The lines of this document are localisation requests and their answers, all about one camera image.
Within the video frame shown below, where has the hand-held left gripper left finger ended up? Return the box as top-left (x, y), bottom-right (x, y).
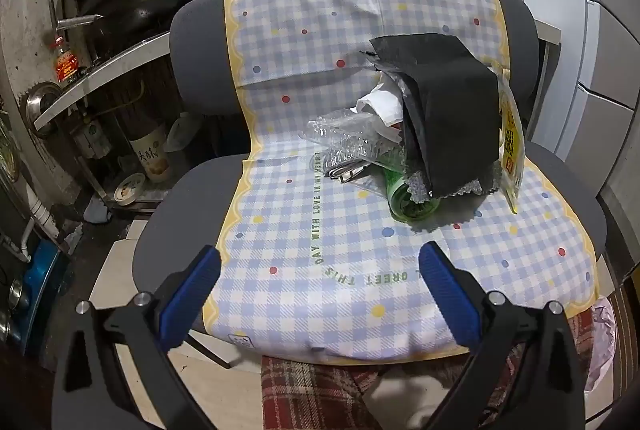
top-left (52, 245), bottom-right (223, 430)

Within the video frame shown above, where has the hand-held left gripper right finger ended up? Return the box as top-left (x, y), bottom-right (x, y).
top-left (419, 241), bottom-right (586, 430)

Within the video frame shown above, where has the green plastic bottle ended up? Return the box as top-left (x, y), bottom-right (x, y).
top-left (382, 145), bottom-right (441, 221)

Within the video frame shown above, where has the clear plastic bottle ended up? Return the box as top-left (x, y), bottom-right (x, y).
top-left (300, 107), bottom-right (406, 171)

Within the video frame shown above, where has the blue checkered dotted cloth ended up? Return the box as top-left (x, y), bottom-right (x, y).
top-left (202, 0), bottom-right (598, 356)

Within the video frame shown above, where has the silver foil wrapper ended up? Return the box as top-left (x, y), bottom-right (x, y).
top-left (407, 162), bottom-right (501, 205)

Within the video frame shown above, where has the small patterned bowl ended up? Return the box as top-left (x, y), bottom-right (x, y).
top-left (114, 172), bottom-right (147, 201)

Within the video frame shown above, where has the pale label glass bottle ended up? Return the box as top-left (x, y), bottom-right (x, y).
top-left (127, 122), bottom-right (171, 183)

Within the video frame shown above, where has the red plaid cloth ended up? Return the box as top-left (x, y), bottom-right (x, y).
top-left (261, 352), bottom-right (476, 430)

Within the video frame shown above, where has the blue plastic container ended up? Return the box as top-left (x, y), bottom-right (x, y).
top-left (20, 240), bottom-right (67, 356)

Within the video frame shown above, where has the pink plastic bag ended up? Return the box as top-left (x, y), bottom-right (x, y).
top-left (584, 300), bottom-right (619, 392)

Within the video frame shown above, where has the yellow snack packet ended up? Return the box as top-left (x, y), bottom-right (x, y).
top-left (492, 60), bottom-right (526, 213)

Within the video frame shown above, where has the white drain pipe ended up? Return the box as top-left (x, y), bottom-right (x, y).
top-left (20, 180), bottom-right (62, 263)

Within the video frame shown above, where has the green label bottle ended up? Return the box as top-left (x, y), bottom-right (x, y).
top-left (82, 112), bottom-right (112, 159)

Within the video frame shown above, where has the black plastic bag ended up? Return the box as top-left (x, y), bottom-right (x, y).
top-left (367, 32), bottom-right (503, 201)

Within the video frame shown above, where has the white crumpled paper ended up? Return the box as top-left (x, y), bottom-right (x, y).
top-left (350, 90), bottom-right (403, 128)

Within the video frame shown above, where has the round metal pot lid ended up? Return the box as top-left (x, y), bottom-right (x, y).
top-left (20, 82), bottom-right (63, 141)

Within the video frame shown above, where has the red label oil bottle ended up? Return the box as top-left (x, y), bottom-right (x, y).
top-left (54, 37), bottom-right (85, 84)

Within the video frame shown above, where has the grey office chair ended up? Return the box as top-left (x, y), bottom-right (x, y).
top-left (132, 0), bottom-right (608, 361)

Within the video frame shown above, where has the black wok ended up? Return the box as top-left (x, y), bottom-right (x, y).
top-left (92, 0), bottom-right (181, 55)

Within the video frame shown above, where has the white refrigerator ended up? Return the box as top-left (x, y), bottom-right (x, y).
top-left (565, 0), bottom-right (640, 205)

